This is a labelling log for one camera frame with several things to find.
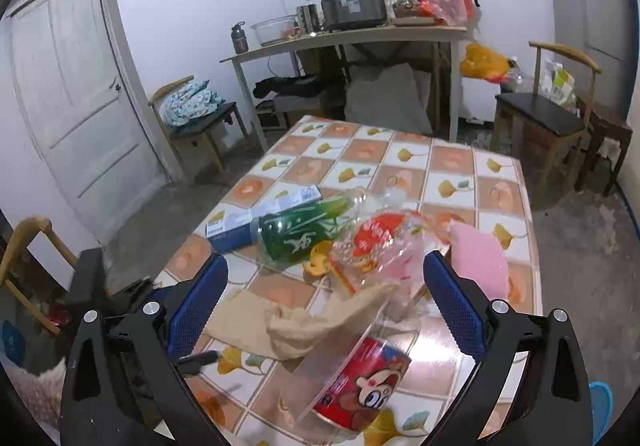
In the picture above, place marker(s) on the hanging yellow plastic bag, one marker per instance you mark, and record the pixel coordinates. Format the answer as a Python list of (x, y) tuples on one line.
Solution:
[(482, 63)]

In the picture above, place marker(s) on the white panel door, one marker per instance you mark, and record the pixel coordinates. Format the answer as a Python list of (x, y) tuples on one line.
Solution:
[(75, 100)]

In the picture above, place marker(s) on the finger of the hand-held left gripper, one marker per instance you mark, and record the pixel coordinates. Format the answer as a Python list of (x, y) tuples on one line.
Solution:
[(200, 360)]

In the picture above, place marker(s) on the floral patterned cloth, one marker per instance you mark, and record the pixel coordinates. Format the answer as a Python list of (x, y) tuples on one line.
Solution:
[(192, 103)]

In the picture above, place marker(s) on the wooden chair with dark seat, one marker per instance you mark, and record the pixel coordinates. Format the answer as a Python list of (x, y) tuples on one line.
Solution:
[(200, 125)]

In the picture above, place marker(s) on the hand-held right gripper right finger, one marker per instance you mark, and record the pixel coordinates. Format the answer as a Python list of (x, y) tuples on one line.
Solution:
[(452, 308)]

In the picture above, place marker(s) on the clear plastic bag red print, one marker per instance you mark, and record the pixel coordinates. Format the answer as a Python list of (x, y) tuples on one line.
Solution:
[(375, 236)]

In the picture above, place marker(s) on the glass bowl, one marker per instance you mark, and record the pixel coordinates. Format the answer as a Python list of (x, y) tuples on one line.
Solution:
[(272, 31)]

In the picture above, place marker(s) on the blue and white carton box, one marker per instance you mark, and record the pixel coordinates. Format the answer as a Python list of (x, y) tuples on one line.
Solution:
[(230, 238)]

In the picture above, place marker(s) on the black cloth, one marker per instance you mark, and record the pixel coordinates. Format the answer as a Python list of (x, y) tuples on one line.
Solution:
[(295, 85)]

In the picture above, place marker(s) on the wooden armchair black seat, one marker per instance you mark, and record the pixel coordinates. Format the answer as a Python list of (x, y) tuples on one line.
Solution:
[(540, 113)]

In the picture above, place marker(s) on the grey refrigerator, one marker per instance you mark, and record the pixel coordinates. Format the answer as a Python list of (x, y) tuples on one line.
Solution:
[(590, 0)]

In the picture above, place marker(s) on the large orange peel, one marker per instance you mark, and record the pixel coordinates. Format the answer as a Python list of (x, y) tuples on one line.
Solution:
[(317, 267)]

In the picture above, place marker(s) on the light wooden chair frame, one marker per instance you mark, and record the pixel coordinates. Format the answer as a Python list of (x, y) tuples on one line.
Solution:
[(30, 228)]

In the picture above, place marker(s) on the green and white package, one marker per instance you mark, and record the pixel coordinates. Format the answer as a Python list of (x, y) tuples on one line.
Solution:
[(562, 83)]

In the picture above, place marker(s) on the pink sponge cloth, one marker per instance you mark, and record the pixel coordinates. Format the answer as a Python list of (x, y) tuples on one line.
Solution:
[(475, 256)]

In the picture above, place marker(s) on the pink plastic bag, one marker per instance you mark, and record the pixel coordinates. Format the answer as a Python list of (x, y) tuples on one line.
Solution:
[(445, 0)]

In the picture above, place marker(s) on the white side table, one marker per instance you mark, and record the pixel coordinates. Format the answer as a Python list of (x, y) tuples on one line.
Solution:
[(350, 35)]

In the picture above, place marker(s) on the green plastic bottle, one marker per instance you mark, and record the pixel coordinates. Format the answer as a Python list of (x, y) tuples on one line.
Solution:
[(290, 236)]

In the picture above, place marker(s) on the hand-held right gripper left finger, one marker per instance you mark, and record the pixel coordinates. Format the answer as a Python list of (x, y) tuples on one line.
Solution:
[(200, 308)]

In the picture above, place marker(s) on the grey rice cooker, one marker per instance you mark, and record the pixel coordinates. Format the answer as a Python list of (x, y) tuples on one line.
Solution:
[(352, 8)]

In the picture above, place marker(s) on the dark wooden stool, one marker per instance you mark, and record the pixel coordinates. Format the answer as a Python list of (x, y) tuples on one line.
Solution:
[(605, 118)]

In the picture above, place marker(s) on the clear plastic cup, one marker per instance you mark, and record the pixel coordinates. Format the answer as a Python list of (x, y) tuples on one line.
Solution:
[(306, 391)]

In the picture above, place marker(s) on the grey cushion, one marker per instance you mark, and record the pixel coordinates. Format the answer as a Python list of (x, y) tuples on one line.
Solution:
[(385, 98)]

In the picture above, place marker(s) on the small pot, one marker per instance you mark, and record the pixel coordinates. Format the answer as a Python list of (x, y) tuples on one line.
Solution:
[(404, 6)]

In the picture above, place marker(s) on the table with patterned tablecloth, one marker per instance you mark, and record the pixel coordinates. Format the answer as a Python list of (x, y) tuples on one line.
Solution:
[(380, 150)]

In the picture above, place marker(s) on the dark water bottle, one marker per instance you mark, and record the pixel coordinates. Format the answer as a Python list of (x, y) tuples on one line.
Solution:
[(240, 39)]

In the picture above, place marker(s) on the red drink can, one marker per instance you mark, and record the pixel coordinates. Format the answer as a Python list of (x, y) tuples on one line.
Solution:
[(350, 386)]

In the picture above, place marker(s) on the beige cloth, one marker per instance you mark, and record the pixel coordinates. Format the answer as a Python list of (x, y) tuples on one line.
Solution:
[(285, 326)]

